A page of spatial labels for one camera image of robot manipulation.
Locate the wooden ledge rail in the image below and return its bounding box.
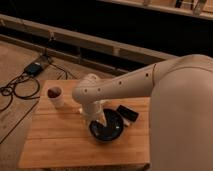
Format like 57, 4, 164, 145
0, 14, 174, 75

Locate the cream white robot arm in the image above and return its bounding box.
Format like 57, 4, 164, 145
72, 54, 213, 171

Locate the black rectangular phone-like device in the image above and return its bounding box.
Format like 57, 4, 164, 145
116, 105, 139, 126

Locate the white cup with dark drink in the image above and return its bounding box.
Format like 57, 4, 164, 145
47, 87, 64, 108

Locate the wooden table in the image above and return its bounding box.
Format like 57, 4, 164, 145
19, 80, 149, 168

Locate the dark ceramic bowl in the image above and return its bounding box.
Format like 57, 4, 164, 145
89, 108, 124, 142

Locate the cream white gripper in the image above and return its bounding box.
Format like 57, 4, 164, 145
82, 101, 107, 127

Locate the black power adapter box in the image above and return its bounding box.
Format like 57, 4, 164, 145
24, 55, 53, 76

